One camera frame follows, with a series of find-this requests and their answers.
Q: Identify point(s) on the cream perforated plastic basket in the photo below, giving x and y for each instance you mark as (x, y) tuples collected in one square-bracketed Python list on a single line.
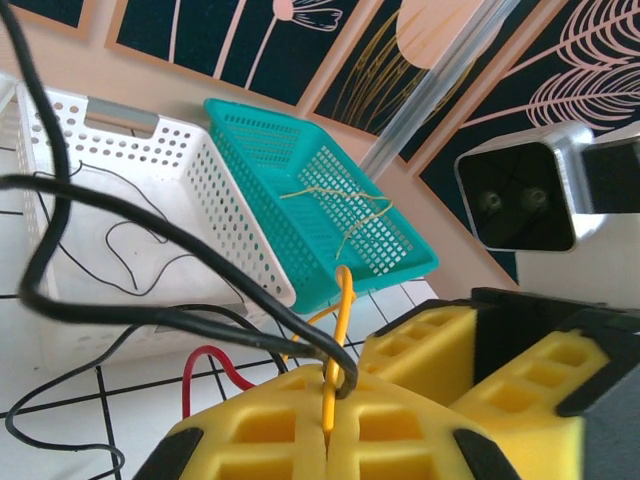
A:
[(7, 92)]

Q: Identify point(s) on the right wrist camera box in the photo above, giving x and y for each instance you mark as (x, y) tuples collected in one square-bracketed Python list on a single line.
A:
[(520, 200)]

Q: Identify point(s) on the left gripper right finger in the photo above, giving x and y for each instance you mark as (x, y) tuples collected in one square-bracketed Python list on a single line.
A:
[(430, 425)]

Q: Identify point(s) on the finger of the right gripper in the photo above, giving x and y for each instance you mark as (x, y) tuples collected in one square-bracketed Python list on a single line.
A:
[(450, 380), (550, 390)]

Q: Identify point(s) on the aluminium corner post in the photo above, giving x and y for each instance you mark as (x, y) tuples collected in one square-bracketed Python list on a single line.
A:
[(430, 85)]

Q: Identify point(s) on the teal perforated plastic basket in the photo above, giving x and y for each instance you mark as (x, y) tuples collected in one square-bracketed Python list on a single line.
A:
[(270, 165)]

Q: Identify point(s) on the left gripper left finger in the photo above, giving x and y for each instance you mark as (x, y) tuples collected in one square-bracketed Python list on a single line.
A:
[(280, 395)]

